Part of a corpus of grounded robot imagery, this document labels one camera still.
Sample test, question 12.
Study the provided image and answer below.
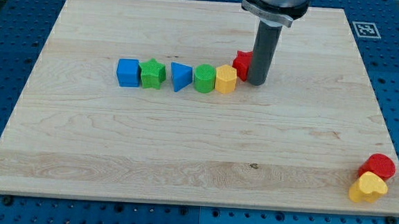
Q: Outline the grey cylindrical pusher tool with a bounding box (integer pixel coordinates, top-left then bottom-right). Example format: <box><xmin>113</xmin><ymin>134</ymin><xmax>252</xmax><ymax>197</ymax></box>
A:
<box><xmin>247</xmin><ymin>21</ymin><xmax>283</xmax><ymax>86</ymax></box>

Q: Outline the yellow heart block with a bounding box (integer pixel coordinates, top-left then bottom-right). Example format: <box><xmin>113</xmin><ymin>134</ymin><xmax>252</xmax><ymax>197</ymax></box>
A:
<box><xmin>348</xmin><ymin>171</ymin><xmax>389</xmax><ymax>203</ymax></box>

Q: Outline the red star block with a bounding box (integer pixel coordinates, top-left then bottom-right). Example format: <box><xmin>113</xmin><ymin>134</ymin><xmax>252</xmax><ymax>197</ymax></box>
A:
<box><xmin>232</xmin><ymin>51</ymin><xmax>253</xmax><ymax>81</ymax></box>

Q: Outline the yellow hexagon block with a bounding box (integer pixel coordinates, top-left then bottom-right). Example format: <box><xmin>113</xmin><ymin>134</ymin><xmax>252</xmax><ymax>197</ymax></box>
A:
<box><xmin>215</xmin><ymin>65</ymin><xmax>237</xmax><ymax>94</ymax></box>

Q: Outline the green cylinder block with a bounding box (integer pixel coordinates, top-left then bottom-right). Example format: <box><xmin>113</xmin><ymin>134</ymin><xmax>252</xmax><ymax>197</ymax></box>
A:
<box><xmin>194</xmin><ymin>64</ymin><xmax>216</xmax><ymax>94</ymax></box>

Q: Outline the blue triangle block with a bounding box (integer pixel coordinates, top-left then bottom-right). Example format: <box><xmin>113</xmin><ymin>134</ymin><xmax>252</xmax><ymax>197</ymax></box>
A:
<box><xmin>170</xmin><ymin>62</ymin><xmax>193</xmax><ymax>92</ymax></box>

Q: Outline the white fiducial marker tag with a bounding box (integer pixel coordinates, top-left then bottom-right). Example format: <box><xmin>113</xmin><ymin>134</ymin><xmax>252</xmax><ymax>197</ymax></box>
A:
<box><xmin>352</xmin><ymin>21</ymin><xmax>381</xmax><ymax>39</ymax></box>

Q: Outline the green star block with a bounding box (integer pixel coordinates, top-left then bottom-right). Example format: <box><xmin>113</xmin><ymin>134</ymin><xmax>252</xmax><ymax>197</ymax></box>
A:
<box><xmin>139</xmin><ymin>58</ymin><xmax>166</xmax><ymax>89</ymax></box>

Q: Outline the blue cube block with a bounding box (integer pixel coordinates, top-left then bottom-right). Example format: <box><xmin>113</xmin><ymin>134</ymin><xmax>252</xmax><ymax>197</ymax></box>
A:
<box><xmin>116</xmin><ymin>58</ymin><xmax>140</xmax><ymax>87</ymax></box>

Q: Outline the wooden board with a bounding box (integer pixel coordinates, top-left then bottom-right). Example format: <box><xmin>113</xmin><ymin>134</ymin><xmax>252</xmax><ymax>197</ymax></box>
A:
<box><xmin>0</xmin><ymin>0</ymin><xmax>399</xmax><ymax>216</ymax></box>

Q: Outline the red cylinder block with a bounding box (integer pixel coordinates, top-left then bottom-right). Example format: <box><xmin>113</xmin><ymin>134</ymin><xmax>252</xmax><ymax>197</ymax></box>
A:
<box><xmin>357</xmin><ymin>153</ymin><xmax>396</xmax><ymax>180</ymax></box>

